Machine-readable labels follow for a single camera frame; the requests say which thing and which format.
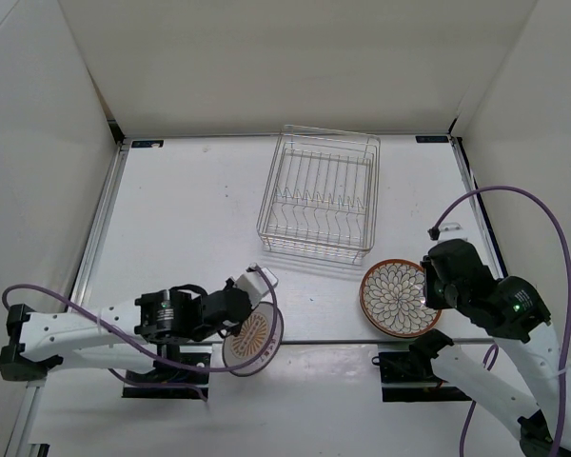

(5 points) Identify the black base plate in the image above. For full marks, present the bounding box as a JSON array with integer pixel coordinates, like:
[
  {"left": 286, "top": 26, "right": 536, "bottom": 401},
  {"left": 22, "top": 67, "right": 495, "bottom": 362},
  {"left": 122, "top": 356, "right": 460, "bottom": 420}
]
[
  {"left": 372, "top": 351, "right": 470, "bottom": 403},
  {"left": 121, "top": 345, "right": 212, "bottom": 401}
]

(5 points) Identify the brown patterned small plate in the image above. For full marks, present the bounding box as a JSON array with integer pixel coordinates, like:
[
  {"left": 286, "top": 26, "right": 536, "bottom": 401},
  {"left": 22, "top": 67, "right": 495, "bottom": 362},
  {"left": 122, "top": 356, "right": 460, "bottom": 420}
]
[{"left": 222, "top": 302, "right": 284, "bottom": 377}]

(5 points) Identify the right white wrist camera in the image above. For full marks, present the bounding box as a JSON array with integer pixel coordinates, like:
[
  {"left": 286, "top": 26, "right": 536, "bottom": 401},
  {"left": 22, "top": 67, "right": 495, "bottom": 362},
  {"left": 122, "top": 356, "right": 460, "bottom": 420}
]
[{"left": 439, "top": 222, "right": 468, "bottom": 243}]

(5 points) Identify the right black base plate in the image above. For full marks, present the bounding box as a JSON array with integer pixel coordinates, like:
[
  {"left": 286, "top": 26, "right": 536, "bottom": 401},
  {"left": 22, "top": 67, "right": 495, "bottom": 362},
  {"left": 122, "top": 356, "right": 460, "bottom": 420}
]
[{"left": 372, "top": 351, "right": 470, "bottom": 403}]

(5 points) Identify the wire dish rack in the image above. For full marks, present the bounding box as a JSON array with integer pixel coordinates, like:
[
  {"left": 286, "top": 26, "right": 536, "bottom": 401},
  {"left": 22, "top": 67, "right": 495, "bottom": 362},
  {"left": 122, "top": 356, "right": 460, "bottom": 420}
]
[{"left": 256, "top": 125, "right": 381, "bottom": 267}]

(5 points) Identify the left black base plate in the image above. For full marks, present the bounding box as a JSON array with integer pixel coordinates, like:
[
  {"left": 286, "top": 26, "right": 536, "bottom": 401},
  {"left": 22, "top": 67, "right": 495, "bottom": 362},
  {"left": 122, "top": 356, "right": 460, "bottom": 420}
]
[{"left": 121, "top": 345, "right": 212, "bottom": 401}]

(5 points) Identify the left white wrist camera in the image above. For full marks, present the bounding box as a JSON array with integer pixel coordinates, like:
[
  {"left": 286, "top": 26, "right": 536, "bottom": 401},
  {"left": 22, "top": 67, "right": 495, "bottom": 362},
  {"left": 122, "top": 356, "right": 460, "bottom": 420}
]
[{"left": 234, "top": 264, "right": 279, "bottom": 308}]

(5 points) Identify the left blue corner label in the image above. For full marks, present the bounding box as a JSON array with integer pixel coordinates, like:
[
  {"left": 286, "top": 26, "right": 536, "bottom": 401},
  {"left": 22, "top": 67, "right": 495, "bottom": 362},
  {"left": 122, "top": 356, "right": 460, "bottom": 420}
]
[{"left": 130, "top": 140, "right": 164, "bottom": 149}]

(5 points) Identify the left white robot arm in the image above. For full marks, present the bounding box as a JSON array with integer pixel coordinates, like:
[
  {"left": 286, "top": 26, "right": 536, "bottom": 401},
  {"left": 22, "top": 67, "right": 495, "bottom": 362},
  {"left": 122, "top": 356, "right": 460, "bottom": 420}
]
[{"left": 0, "top": 272, "right": 267, "bottom": 382}]

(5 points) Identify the blue corner label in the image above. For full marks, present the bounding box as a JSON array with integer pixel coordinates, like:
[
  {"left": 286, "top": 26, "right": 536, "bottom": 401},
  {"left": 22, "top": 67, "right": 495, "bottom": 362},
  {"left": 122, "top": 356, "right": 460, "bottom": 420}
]
[
  {"left": 415, "top": 135, "right": 449, "bottom": 144},
  {"left": 130, "top": 140, "right": 164, "bottom": 149}
]

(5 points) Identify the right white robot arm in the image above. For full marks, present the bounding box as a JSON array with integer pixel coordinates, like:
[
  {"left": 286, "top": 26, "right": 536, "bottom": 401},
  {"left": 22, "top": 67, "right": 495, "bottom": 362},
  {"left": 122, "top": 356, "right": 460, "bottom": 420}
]
[{"left": 408, "top": 239, "right": 571, "bottom": 456}]

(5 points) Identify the floral patterned plate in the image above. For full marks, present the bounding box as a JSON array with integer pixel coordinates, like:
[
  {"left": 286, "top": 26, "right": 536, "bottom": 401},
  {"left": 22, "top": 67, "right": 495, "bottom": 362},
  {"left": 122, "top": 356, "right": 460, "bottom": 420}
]
[
  {"left": 361, "top": 306, "right": 431, "bottom": 339},
  {"left": 359, "top": 259, "right": 442, "bottom": 337}
]

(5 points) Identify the right blue corner label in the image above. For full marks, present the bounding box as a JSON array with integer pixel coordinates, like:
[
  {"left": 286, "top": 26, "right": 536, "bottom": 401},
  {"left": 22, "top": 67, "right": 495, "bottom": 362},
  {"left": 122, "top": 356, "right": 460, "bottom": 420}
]
[{"left": 415, "top": 135, "right": 449, "bottom": 144}]

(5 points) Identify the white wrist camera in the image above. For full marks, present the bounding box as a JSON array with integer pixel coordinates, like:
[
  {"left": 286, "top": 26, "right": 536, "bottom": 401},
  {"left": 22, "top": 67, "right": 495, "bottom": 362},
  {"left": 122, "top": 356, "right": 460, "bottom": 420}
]
[
  {"left": 439, "top": 222, "right": 468, "bottom": 243},
  {"left": 234, "top": 264, "right": 279, "bottom": 308}
]

